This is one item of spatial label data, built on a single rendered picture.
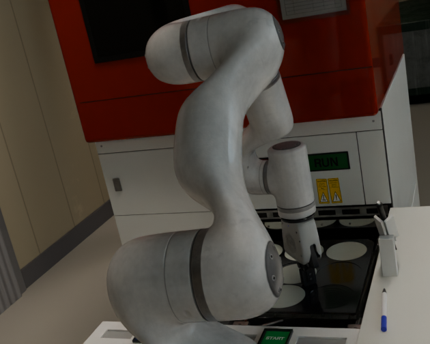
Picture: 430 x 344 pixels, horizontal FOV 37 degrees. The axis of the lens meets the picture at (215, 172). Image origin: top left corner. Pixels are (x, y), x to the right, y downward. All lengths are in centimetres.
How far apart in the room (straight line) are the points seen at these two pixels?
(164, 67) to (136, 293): 39
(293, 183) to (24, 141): 296
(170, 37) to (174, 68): 5
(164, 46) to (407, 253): 73
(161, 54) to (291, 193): 49
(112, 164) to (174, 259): 112
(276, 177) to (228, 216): 58
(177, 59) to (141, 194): 92
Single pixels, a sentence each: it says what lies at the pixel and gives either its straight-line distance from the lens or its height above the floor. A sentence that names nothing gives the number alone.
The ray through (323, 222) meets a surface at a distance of 173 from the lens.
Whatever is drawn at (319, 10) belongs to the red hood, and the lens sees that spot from 153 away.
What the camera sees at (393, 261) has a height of 100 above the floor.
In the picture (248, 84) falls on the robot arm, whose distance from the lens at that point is 97.
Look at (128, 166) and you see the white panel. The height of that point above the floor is 113.
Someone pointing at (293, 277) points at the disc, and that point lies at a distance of 155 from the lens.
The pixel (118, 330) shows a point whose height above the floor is 96.
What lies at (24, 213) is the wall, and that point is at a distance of 412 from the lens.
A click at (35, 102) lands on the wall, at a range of 428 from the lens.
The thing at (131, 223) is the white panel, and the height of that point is 95.
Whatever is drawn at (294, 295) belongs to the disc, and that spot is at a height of 90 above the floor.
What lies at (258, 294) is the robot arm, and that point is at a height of 125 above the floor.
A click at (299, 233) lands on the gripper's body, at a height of 105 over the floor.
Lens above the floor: 164
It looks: 18 degrees down
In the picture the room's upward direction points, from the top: 12 degrees counter-clockwise
